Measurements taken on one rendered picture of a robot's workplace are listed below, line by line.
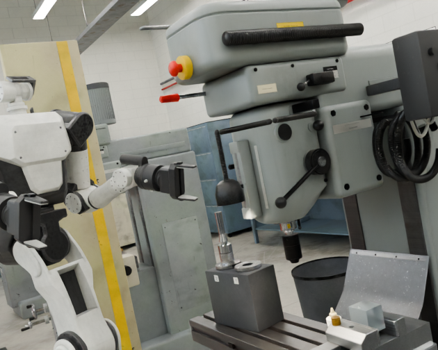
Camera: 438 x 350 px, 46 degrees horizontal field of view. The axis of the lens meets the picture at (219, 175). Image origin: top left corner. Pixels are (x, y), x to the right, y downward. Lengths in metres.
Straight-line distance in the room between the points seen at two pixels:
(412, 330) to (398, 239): 0.41
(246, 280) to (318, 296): 1.78
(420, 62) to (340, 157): 0.32
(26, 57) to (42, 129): 1.35
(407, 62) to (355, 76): 0.22
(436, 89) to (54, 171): 1.14
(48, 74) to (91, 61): 7.99
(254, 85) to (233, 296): 0.73
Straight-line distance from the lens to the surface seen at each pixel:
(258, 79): 1.31
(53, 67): 3.05
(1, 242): 1.87
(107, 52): 11.17
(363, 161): 1.51
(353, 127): 1.49
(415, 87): 1.35
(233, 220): 8.82
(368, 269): 1.79
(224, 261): 1.76
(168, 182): 1.67
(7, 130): 1.65
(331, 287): 3.35
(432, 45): 1.38
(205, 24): 1.28
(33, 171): 1.68
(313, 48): 1.43
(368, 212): 1.76
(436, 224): 1.64
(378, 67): 1.62
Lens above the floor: 1.54
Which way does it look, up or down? 3 degrees down
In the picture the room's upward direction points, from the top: 11 degrees counter-clockwise
